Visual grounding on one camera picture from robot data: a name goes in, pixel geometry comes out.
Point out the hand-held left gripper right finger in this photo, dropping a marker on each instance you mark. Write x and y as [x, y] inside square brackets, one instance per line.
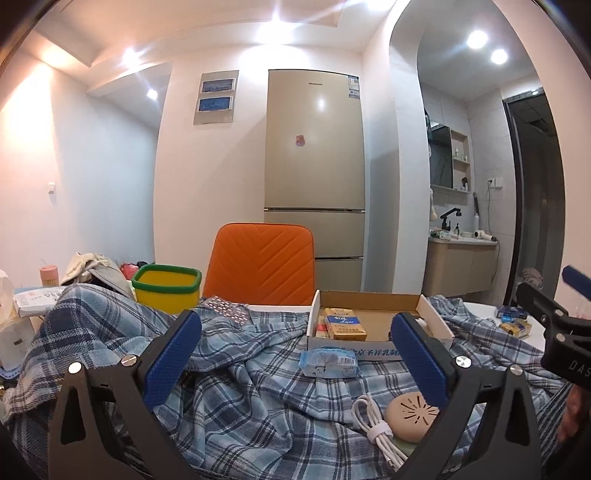
[421, 362]

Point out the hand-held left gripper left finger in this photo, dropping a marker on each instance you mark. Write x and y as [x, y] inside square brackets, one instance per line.
[170, 357]

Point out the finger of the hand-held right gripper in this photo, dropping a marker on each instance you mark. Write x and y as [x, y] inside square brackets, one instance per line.
[538, 300]
[579, 279]

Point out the shallow cardboard box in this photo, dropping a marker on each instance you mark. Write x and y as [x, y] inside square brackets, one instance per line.
[385, 325]

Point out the beige round hand warmer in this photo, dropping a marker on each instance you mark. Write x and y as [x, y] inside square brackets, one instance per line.
[406, 415]

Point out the gold blue cigarette pack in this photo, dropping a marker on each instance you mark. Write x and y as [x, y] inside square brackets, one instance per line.
[345, 325]

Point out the green pad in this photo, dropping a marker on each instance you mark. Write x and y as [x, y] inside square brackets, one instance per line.
[405, 447]

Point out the blue tissue packet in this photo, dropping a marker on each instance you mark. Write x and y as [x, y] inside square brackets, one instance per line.
[328, 362]

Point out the red cigarette pack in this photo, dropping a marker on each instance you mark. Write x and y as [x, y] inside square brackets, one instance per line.
[321, 330]

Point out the person's right hand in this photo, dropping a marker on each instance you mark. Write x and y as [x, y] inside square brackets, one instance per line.
[575, 415]

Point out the white toilet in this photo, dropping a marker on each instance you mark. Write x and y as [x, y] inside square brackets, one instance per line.
[532, 279]

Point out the small blue pack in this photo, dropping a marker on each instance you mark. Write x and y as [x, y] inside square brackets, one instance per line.
[511, 314]

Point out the small gold pack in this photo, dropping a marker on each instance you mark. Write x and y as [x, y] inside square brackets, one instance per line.
[516, 328]

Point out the yellow bin with green rim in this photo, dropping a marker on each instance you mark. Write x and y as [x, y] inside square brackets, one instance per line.
[166, 295]

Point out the silver pill blister sheet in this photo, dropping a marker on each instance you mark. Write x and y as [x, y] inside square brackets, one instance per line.
[225, 308]

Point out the beige vanity cabinet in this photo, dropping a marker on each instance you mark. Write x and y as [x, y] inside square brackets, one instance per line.
[461, 267]

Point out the white hair dryer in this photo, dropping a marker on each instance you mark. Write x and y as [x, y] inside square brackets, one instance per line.
[482, 235]

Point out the blue plaid blanket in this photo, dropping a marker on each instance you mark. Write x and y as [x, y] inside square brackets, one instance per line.
[258, 364]

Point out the red bag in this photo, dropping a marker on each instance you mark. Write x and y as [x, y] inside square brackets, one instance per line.
[128, 270]

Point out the beige cloth pile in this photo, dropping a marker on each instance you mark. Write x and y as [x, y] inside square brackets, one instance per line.
[92, 270]

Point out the black faucet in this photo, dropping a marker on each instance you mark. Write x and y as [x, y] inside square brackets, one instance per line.
[447, 219]

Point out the orange chair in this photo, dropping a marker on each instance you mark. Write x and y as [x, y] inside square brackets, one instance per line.
[258, 267]

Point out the flat white box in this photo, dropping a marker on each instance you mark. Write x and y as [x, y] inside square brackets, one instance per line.
[37, 300]

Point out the pink cup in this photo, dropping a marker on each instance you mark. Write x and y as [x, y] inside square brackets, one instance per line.
[49, 276]

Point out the mirror cabinet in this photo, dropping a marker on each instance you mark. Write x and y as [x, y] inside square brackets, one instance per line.
[441, 157]

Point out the beige refrigerator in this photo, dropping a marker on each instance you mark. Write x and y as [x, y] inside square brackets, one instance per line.
[314, 161]

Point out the pink fridge sticker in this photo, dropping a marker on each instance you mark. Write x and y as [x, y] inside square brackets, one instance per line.
[300, 141]

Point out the wall socket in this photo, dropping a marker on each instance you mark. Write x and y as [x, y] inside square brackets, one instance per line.
[495, 182]

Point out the grey wall panel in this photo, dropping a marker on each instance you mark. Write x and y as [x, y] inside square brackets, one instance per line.
[216, 97]

